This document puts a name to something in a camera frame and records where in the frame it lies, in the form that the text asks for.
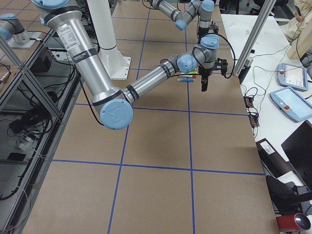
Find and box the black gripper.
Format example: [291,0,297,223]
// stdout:
[198,58,228,92]
[197,20,219,39]

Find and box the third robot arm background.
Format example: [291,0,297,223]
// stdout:
[0,13,35,49]

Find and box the blue teach pendant near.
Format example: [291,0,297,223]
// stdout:
[270,86,312,122]

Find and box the aluminium frame post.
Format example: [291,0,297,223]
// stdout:
[233,0,276,77]

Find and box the red cylinder bottle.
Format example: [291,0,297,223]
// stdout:
[276,213,312,232]

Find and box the black usb hub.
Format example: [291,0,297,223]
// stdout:
[243,96,259,128]

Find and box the red white marker pen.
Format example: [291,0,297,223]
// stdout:
[178,75,196,78]

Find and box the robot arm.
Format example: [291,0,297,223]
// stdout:
[148,0,219,40]
[34,0,228,130]

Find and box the blue teach pendant far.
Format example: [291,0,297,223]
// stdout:
[277,63,309,92]

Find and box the black laptop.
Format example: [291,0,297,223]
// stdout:
[281,120,312,190]

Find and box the person in beige clothes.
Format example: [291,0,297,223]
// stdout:
[279,0,312,59]

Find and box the blue highlighter pen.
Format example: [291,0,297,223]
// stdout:
[177,78,195,82]

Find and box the blue teach pendant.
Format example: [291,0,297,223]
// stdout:
[277,63,309,92]
[270,86,312,122]

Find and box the green highlighter pen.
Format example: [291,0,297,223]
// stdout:
[180,71,198,75]

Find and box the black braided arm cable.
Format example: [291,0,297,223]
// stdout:
[191,33,236,79]

